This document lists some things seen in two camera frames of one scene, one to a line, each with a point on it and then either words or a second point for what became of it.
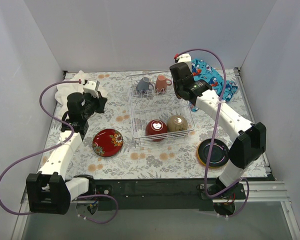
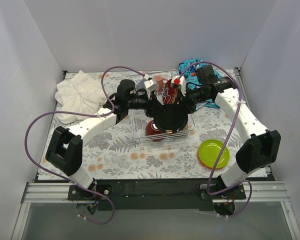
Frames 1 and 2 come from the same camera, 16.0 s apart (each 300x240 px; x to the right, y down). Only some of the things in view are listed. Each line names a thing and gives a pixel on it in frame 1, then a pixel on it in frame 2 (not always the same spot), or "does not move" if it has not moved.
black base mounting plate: (166, 194) does not move
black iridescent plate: (219, 155) to (171, 118)
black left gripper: (100, 104) to (152, 107)
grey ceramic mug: (142, 85) does not move
